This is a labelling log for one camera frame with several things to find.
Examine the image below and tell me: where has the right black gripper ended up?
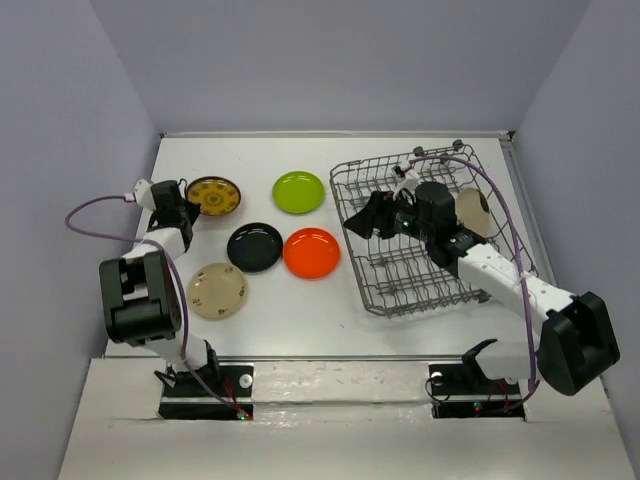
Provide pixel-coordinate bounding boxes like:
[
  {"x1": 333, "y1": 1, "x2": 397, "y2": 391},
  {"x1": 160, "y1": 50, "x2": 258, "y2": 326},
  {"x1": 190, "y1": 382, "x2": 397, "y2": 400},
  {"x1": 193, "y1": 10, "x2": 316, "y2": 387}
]
[{"x1": 343, "y1": 189, "x2": 435, "y2": 243}]

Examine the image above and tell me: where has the brown yellow patterned plate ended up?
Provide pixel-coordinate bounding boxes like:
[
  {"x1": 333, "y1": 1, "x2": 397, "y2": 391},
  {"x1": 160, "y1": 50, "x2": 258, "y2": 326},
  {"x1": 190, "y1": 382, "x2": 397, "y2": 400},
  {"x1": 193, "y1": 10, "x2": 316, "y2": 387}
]
[{"x1": 186, "y1": 176, "x2": 242, "y2": 217}]

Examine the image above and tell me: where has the cream plate with black blot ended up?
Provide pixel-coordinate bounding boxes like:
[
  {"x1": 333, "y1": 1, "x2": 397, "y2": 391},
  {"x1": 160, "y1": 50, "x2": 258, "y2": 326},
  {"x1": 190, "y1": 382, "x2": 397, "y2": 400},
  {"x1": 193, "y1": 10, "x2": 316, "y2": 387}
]
[{"x1": 455, "y1": 188, "x2": 491, "y2": 238}]

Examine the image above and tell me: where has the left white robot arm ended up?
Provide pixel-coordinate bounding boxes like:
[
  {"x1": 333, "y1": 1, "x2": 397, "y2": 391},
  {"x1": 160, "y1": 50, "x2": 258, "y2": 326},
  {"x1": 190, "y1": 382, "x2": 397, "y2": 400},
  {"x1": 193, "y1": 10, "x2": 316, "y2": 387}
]
[{"x1": 99, "y1": 179, "x2": 222, "y2": 395}]

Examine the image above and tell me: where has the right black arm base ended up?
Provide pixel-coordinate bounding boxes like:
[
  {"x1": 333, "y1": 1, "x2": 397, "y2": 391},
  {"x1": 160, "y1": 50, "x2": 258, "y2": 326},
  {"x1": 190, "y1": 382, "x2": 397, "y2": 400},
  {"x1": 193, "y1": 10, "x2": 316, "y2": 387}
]
[{"x1": 425, "y1": 363, "x2": 525, "y2": 420}]

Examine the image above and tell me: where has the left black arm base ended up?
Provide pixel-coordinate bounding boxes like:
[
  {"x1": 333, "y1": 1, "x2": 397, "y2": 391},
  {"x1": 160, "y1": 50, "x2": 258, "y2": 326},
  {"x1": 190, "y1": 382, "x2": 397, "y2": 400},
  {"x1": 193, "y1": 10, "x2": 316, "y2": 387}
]
[{"x1": 154, "y1": 363, "x2": 254, "y2": 421}]

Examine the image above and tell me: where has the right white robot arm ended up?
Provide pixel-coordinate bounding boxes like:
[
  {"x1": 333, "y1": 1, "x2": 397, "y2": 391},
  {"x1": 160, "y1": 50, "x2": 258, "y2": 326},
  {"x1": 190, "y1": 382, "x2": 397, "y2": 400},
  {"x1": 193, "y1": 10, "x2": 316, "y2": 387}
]
[{"x1": 343, "y1": 182, "x2": 620, "y2": 396}]

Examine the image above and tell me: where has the orange plate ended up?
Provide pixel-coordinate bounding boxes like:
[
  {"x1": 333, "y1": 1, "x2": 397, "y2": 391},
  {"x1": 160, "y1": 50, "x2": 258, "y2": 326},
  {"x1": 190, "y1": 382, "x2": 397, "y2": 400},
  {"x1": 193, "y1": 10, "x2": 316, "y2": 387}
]
[{"x1": 282, "y1": 227, "x2": 341, "y2": 280}]

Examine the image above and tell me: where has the cream plate with floral marks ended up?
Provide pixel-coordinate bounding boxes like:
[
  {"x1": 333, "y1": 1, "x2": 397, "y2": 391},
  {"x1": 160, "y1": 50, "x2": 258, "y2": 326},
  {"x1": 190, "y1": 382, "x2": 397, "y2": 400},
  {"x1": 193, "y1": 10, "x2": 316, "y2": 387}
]
[{"x1": 187, "y1": 263, "x2": 248, "y2": 320}]

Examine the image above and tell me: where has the lime green plate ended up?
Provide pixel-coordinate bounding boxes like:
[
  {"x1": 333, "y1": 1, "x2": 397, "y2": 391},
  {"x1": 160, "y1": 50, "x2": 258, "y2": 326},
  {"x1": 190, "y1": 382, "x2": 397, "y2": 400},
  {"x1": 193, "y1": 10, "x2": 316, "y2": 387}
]
[{"x1": 272, "y1": 171, "x2": 325, "y2": 215}]

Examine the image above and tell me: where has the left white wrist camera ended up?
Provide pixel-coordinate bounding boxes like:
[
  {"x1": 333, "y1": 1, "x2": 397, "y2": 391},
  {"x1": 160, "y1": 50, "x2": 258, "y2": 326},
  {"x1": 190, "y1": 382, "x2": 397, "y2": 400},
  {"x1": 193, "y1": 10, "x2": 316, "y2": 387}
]
[{"x1": 124, "y1": 179, "x2": 155, "y2": 211}]

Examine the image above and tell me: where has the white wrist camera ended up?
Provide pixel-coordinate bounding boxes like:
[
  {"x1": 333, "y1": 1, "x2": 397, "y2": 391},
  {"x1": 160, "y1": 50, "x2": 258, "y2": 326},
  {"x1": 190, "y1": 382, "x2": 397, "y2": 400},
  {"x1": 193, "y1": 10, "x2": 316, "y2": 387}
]
[
  {"x1": 124, "y1": 179, "x2": 155, "y2": 211},
  {"x1": 393, "y1": 161, "x2": 421, "y2": 200}
]

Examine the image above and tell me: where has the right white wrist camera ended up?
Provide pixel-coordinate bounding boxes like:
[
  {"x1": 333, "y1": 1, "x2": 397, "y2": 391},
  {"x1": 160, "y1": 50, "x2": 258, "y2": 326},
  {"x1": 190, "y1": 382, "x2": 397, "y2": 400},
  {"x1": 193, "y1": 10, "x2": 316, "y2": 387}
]
[{"x1": 393, "y1": 161, "x2": 421, "y2": 200}]

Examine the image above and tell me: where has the grey wire dish rack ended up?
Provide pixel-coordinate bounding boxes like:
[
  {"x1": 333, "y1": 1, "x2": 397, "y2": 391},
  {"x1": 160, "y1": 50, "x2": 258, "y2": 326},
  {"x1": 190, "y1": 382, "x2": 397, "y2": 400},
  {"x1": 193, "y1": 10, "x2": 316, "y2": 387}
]
[{"x1": 329, "y1": 139, "x2": 537, "y2": 317}]

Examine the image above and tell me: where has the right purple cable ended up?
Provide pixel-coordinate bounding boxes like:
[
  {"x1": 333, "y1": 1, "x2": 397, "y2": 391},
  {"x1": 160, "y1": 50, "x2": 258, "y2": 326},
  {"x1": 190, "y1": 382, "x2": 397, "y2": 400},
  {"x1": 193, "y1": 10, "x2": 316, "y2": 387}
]
[{"x1": 409, "y1": 154, "x2": 541, "y2": 414}]

